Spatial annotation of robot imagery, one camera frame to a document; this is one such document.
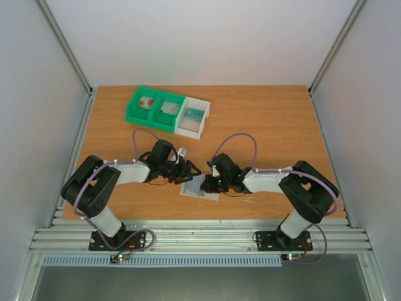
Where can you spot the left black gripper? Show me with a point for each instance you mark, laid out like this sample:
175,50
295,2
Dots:
185,170

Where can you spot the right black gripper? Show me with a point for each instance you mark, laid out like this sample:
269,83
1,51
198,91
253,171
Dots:
212,185

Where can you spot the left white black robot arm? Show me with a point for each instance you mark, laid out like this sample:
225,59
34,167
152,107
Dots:
89,189

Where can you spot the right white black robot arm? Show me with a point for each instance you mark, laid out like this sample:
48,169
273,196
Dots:
312,196

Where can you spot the teal card in bin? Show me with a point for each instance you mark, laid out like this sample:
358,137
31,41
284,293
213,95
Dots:
194,114

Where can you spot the grey card in bin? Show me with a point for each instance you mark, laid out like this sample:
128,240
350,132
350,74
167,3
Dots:
170,108

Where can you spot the card with red circles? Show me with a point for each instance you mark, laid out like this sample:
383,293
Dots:
146,102

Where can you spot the white bin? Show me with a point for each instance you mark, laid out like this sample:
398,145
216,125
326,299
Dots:
191,128

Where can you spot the green bin middle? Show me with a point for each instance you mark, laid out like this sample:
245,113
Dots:
160,120

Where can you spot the green bin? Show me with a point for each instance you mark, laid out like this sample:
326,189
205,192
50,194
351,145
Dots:
160,120
136,115

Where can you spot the green bin far left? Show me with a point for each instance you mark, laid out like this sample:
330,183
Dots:
136,115

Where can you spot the right controller board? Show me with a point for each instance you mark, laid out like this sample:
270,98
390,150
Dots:
292,257

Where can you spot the controller board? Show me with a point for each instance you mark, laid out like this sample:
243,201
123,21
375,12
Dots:
292,257
117,259

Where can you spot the left controller board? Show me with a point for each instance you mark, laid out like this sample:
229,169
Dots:
117,259

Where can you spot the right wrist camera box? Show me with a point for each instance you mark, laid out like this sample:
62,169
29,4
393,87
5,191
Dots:
215,172

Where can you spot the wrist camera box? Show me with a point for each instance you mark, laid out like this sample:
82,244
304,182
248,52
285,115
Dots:
181,153
215,172

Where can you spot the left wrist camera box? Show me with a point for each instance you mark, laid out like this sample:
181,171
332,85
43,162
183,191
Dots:
181,153

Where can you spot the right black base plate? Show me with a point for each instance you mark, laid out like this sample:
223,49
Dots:
274,241

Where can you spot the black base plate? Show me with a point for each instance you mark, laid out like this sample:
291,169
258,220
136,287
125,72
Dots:
274,241
131,239

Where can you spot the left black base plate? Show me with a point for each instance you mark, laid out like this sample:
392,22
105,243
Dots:
131,239

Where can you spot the left aluminium frame post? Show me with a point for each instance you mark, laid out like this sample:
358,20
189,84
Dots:
60,37

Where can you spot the aluminium frame post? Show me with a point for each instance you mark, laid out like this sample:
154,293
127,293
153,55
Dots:
339,40
60,37

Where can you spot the aluminium front rail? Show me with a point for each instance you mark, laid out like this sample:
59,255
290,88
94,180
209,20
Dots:
202,236

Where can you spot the grey slotted cable duct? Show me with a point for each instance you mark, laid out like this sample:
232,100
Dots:
164,261

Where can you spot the right aluminium frame post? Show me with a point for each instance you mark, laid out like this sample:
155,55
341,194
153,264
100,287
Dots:
339,40

